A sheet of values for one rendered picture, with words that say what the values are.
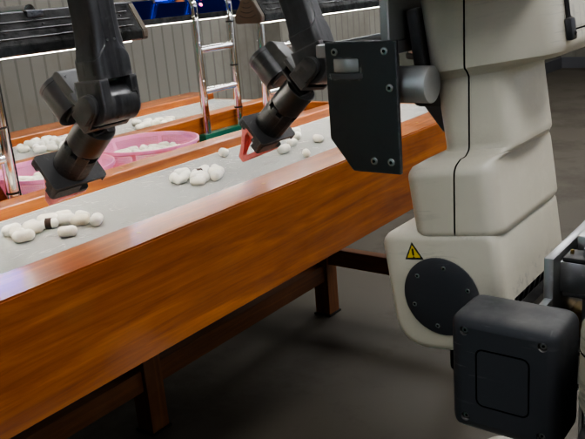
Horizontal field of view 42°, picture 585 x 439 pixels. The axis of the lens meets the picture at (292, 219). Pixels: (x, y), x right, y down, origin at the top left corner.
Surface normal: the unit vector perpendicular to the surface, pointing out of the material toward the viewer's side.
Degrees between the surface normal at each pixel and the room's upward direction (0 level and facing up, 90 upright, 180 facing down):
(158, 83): 90
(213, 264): 90
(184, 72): 90
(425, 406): 0
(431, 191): 90
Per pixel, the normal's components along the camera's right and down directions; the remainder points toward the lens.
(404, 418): -0.08, -0.95
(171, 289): 0.80, 0.11
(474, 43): -0.60, 0.28
